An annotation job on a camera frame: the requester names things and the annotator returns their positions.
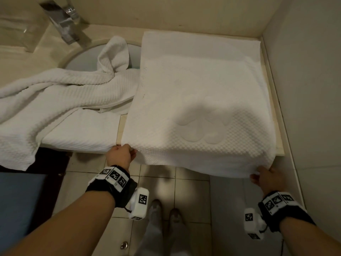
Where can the person's right hand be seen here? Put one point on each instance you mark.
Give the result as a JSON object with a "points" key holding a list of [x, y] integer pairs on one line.
{"points": [[269, 179]]}

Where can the person's left hand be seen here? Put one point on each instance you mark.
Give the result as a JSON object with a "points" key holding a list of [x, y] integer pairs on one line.
{"points": [[119, 157]]}

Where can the person's left thumb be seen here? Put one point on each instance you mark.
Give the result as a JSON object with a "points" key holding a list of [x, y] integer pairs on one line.
{"points": [[133, 154]]}

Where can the person's right thumb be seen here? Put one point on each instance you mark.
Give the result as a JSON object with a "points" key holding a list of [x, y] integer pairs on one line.
{"points": [[255, 179]]}

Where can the white embossed bath mat towel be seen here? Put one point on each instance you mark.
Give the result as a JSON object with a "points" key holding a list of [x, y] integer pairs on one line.
{"points": [[197, 103]]}

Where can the person's left forearm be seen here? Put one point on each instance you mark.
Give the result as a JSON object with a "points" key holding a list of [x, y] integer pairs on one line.
{"points": [[66, 226]]}

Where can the person's right forearm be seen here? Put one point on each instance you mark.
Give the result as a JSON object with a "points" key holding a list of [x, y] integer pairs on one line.
{"points": [[309, 239]]}

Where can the black left wristband with markers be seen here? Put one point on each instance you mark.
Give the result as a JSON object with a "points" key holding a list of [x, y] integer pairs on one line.
{"points": [[117, 185]]}

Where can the black wristband with markers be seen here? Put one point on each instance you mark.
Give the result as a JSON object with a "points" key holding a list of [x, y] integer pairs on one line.
{"points": [[282, 207], [117, 185]]}

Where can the black right wristband with markers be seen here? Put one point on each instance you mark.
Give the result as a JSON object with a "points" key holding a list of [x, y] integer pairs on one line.
{"points": [[282, 207]]}

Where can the person's left shoe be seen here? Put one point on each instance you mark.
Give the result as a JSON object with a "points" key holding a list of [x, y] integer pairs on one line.
{"points": [[155, 210]]}

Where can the person's shoe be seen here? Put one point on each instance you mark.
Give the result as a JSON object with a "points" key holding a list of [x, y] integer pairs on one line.
{"points": [[175, 216], [155, 210]]}

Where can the person's right shoe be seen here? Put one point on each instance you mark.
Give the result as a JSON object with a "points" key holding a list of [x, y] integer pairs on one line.
{"points": [[175, 216]]}

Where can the person's grey trousers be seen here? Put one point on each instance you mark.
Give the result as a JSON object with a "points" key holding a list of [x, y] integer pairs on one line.
{"points": [[162, 239]]}

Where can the round metal floor drain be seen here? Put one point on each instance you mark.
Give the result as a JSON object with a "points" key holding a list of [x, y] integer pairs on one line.
{"points": [[124, 245]]}

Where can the white waffle towel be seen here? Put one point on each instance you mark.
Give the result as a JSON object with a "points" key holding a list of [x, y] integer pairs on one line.
{"points": [[53, 103]]}

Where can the round sink basin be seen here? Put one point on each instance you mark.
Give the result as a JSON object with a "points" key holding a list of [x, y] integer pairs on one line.
{"points": [[82, 61]]}

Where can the dark vanity cabinet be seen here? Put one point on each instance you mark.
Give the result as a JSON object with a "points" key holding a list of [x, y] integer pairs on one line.
{"points": [[24, 199]]}

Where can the chrome faucet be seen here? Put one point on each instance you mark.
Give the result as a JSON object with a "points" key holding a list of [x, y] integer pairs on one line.
{"points": [[65, 21]]}

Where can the clear glass tray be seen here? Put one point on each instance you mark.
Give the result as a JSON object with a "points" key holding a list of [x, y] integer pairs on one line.
{"points": [[18, 34]]}

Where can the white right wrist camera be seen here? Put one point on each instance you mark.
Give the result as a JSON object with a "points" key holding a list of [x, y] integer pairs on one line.
{"points": [[253, 222]]}

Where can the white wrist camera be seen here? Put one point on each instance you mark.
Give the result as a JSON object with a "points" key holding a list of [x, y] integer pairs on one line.
{"points": [[253, 222], [140, 203]]}

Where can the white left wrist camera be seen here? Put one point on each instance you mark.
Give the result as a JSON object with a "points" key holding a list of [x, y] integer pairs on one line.
{"points": [[140, 203]]}

